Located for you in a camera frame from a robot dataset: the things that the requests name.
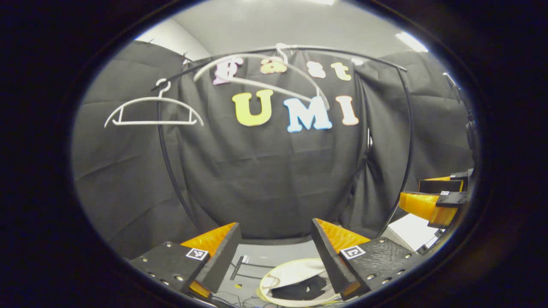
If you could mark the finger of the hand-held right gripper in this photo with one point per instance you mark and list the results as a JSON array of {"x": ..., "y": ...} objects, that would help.
[
  {"x": 441, "y": 187},
  {"x": 421, "y": 205}
]

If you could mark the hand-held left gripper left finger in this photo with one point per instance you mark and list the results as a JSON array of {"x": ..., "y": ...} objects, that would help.
[{"x": 220, "y": 261}]

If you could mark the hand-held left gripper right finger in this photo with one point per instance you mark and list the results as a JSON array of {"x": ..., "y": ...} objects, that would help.
[{"x": 332, "y": 261}]

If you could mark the beige laundry hamper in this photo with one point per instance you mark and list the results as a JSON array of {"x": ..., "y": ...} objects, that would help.
[{"x": 291, "y": 269}]

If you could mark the black knit cardigan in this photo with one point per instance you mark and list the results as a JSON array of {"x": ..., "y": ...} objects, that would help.
[{"x": 299, "y": 288}]

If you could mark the black clothes rack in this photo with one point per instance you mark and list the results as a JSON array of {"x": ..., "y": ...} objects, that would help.
[{"x": 159, "y": 128}]

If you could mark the white plastic hanger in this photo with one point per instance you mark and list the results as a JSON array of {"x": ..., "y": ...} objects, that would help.
[
  {"x": 265, "y": 87},
  {"x": 154, "y": 123}
]

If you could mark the black backdrop cloth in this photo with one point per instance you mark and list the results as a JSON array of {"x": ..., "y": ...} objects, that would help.
[{"x": 265, "y": 179}]

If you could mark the ceiling light panel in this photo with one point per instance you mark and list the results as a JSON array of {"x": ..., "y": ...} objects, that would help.
[
  {"x": 412, "y": 41},
  {"x": 321, "y": 2},
  {"x": 357, "y": 61}
]

